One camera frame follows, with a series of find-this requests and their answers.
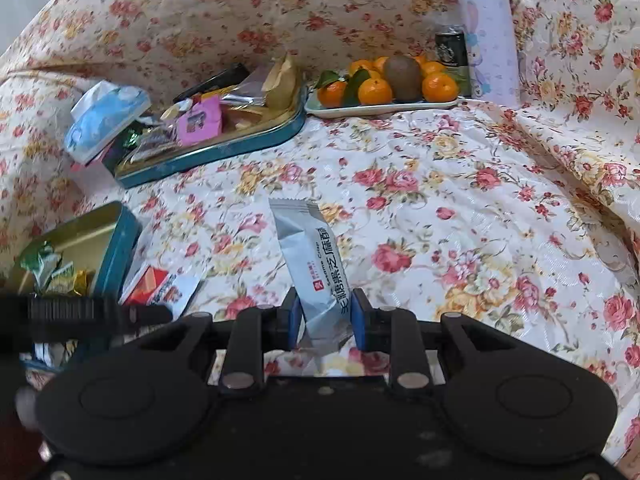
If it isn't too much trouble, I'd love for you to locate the pink cardboard box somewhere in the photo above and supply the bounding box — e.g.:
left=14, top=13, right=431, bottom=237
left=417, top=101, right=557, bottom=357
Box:
left=70, top=135, right=132, bottom=188

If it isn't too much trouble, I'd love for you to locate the floral quilted blanket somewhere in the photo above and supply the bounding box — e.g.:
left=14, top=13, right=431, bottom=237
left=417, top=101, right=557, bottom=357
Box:
left=0, top=0, right=640, bottom=466

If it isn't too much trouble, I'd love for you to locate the beige paper snack bag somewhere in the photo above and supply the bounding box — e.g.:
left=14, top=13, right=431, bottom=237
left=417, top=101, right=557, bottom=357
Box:
left=264, top=52, right=301, bottom=110

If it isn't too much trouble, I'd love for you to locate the black long box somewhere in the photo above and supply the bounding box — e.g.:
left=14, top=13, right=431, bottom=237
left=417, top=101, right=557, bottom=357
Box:
left=172, top=62, right=251, bottom=103

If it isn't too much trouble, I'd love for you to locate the clear brown snack packet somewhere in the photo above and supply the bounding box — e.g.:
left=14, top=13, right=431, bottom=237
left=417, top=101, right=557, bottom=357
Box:
left=131, top=127, right=178, bottom=163

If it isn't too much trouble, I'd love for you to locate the shallow blue tin tray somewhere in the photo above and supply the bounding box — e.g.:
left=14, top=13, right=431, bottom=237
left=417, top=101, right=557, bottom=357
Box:
left=114, top=76, right=307, bottom=190

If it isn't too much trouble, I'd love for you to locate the red white snack packet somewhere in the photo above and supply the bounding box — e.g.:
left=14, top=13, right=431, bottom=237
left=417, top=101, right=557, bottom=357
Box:
left=120, top=262, right=201, bottom=316

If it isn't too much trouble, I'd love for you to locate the pile of mandarin oranges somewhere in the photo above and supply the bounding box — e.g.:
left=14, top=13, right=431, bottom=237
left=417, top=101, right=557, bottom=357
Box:
left=317, top=56, right=460, bottom=108

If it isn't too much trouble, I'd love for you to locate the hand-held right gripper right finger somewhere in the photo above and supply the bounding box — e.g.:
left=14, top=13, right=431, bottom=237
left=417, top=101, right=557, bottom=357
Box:
left=350, top=287, right=521, bottom=392

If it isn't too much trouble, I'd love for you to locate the dark green wrapped candy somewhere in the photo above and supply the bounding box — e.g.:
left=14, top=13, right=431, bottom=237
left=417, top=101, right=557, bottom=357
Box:
left=117, top=127, right=146, bottom=153

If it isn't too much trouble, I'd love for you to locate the deep blue tin tray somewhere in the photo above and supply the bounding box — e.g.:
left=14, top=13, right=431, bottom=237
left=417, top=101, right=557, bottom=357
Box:
left=5, top=201, right=142, bottom=373

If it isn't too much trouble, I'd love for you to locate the grey sesame crisp packet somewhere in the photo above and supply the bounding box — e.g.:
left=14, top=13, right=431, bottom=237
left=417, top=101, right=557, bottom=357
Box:
left=268, top=198, right=353, bottom=361

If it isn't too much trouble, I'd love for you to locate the purple white thermos bottle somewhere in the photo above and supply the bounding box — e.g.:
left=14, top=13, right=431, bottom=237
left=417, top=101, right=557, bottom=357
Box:
left=450, top=0, right=522, bottom=110

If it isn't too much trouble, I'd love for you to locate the green yellow label snack packet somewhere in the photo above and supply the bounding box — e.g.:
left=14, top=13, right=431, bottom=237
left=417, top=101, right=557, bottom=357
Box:
left=45, top=260, right=76, bottom=295

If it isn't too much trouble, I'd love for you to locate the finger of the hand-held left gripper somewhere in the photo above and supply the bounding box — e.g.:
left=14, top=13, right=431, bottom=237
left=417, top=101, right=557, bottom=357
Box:
left=100, top=302, right=175, bottom=328

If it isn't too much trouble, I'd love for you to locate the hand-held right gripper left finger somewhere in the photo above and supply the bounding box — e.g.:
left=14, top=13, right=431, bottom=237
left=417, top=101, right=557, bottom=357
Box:
left=122, top=287, right=306, bottom=392

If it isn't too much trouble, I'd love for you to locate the brown kiwi fruit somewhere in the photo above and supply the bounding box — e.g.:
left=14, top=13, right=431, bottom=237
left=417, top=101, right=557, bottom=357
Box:
left=384, top=55, right=423, bottom=102

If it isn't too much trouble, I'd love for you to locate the dark coffee can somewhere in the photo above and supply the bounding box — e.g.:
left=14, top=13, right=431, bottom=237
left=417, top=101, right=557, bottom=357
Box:
left=434, top=22, right=473, bottom=97

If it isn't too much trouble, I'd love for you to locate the blue tissue pack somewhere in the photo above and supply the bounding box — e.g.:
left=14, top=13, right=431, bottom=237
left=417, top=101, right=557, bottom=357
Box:
left=64, top=81, right=152, bottom=165

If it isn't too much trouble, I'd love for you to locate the grey dark green snack packet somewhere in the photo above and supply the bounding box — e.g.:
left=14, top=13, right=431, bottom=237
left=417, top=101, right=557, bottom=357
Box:
left=19, top=240, right=63, bottom=288

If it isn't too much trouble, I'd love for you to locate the pink snack packet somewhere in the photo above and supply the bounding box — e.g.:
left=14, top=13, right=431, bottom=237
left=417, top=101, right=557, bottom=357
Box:
left=176, top=95, right=223, bottom=147

